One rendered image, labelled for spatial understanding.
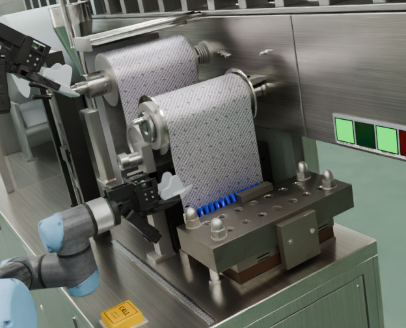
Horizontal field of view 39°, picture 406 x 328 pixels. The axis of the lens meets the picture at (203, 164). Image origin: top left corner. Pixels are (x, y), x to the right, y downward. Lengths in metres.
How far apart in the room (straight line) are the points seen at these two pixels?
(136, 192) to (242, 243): 0.26
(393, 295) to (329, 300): 1.46
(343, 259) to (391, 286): 1.54
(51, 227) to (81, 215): 0.07
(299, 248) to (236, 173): 0.26
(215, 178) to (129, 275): 0.32
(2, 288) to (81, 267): 0.39
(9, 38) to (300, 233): 0.74
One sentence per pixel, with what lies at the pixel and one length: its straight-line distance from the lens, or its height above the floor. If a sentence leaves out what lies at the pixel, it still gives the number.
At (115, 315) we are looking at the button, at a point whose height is 0.92.
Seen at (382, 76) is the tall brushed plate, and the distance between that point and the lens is 1.21.
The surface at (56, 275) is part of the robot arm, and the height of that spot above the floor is 1.02.
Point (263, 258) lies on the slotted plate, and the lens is 1.33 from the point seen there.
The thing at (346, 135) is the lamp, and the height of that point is 1.18.
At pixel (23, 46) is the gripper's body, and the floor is 1.50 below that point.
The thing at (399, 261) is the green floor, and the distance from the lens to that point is 3.11.
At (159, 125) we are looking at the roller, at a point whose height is 1.26.
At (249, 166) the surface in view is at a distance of 1.47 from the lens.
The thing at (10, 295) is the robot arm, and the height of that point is 1.19.
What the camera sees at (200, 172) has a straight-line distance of 1.39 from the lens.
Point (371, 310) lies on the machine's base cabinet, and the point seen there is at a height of 0.72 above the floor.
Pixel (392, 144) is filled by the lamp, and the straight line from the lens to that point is 1.23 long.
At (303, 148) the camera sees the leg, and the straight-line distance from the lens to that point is 1.75.
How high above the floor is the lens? 1.60
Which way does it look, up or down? 19 degrees down
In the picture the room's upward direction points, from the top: 11 degrees counter-clockwise
